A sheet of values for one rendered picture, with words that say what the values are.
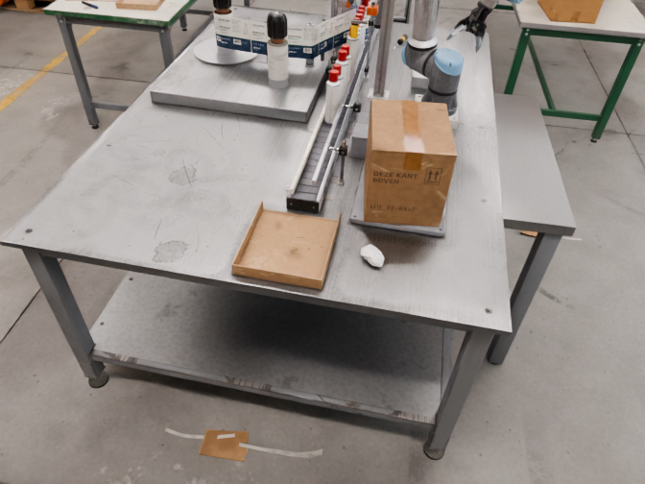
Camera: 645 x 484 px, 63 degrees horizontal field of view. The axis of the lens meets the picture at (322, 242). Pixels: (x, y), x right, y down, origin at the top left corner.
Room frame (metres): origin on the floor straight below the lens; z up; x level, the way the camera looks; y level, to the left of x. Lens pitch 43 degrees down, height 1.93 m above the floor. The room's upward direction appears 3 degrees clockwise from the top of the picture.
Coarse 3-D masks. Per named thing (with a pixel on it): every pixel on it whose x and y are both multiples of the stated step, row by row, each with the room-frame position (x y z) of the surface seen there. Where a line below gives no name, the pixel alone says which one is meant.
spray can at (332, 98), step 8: (336, 72) 1.80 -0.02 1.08; (328, 80) 1.81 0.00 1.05; (336, 80) 1.80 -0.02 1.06; (328, 88) 1.79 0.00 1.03; (336, 88) 1.79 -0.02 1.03; (328, 96) 1.79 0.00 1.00; (336, 96) 1.79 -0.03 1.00; (328, 104) 1.79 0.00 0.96; (336, 104) 1.79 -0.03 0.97; (328, 112) 1.79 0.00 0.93; (336, 112) 1.79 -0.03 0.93; (328, 120) 1.79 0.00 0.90
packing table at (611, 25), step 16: (528, 0) 3.65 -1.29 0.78; (608, 0) 3.73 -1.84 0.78; (624, 0) 3.75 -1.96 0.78; (528, 16) 3.35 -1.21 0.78; (544, 16) 3.36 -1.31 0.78; (608, 16) 3.42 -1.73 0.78; (624, 16) 3.43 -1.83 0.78; (640, 16) 3.44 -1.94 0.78; (528, 32) 3.28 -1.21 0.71; (544, 32) 3.28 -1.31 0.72; (560, 32) 3.27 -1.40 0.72; (576, 32) 3.21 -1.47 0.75; (592, 32) 3.20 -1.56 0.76; (608, 32) 3.19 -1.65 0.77; (624, 32) 3.18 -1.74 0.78; (640, 32) 3.18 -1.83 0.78; (640, 48) 3.20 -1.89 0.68; (512, 64) 3.32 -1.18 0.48; (624, 64) 3.22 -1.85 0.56; (512, 80) 3.29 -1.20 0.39; (544, 80) 3.73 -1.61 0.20; (624, 80) 3.20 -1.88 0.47; (544, 96) 3.53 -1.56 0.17; (544, 112) 3.26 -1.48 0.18; (560, 112) 3.25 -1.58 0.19; (576, 112) 3.25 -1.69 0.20; (608, 112) 3.20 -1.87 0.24
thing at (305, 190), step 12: (360, 60) 2.37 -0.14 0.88; (348, 96) 2.02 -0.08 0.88; (324, 132) 1.73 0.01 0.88; (336, 132) 1.73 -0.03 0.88; (324, 144) 1.64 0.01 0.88; (312, 156) 1.56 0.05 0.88; (312, 168) 1.49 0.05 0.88; (324, 168) 1.49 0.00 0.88; (300, 180) 1.42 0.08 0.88; (300, 192) 1.35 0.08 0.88; (312, 192) 1.35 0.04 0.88
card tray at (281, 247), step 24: (264, 216) 1.27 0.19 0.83; (288, 216) 1.28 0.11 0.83; (312, 216) 1.29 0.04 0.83; (264, 240) 1.16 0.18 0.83; (288, 240) 1.17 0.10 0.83; (312, 240) 1.17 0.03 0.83; (240, 264) 1.06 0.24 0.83; (264, 264) 1.06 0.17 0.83; (288, 264) 1.06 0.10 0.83; (312, 264) 1.07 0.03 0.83
